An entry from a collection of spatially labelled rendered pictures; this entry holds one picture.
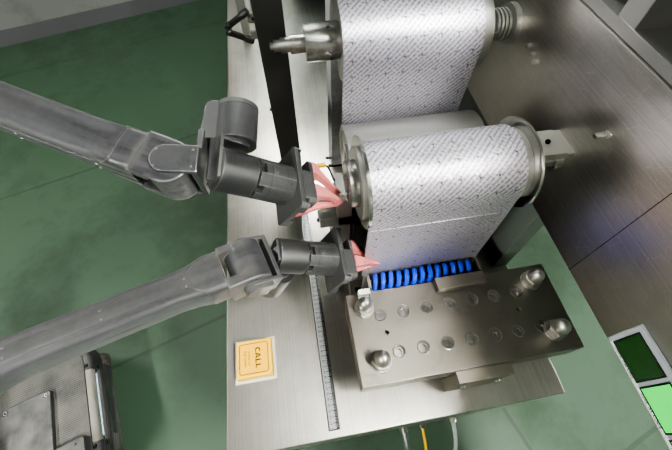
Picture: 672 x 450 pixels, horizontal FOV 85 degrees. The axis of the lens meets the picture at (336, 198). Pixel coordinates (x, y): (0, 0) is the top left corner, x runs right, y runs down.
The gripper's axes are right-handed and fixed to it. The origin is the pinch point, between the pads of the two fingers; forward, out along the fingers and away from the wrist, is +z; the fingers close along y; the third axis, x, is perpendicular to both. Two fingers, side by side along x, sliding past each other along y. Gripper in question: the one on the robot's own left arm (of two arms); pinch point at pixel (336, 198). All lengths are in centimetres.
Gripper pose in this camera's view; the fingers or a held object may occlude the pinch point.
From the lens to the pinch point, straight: 57.8
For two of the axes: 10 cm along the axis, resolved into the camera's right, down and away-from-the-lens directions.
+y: 1.7, 8.5, -5.0
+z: 7.8, 1.9, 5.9
